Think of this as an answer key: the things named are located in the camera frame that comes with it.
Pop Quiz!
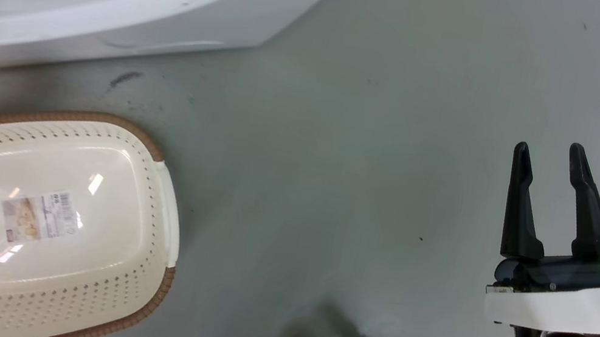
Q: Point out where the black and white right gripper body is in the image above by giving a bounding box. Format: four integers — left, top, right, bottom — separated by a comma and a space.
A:
480, 217, 600, 337

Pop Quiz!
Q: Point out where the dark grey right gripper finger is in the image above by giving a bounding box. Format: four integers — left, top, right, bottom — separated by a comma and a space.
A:
551, 142, 600, 263
495, 141, 563, 265

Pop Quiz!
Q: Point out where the cream perforated laundry basket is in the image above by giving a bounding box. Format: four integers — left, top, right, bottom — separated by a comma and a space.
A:
0, 95, 201, 337

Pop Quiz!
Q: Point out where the printed label sticker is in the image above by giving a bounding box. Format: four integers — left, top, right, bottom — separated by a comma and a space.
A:
0, 180, 89, 255

